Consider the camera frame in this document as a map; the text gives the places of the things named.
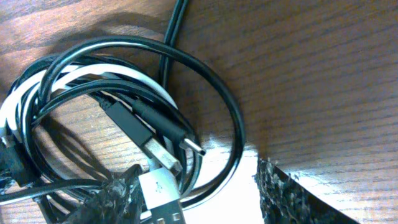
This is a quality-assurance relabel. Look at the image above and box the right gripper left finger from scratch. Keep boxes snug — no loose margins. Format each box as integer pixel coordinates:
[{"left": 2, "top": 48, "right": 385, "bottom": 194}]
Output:
[{"left": 63, "top": 164, "right": 144, "bottom": 224}]

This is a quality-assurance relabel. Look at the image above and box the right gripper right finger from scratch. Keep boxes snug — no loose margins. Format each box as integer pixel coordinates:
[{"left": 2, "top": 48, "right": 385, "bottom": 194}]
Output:
[{"left": 254, "top": 159, "right": 358, "bottom": 224}]

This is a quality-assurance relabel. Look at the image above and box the white USB cable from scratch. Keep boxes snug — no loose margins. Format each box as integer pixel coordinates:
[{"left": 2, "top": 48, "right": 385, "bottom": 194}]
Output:
[{"left": 0, "top": 42, "right": 205, "bottom": 224}]

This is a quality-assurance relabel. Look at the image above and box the black USB cable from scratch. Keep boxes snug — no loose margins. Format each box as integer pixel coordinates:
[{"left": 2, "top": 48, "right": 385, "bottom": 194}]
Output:
[{"left": 0, "top": 0, "right": 246, "bottom": 224}]

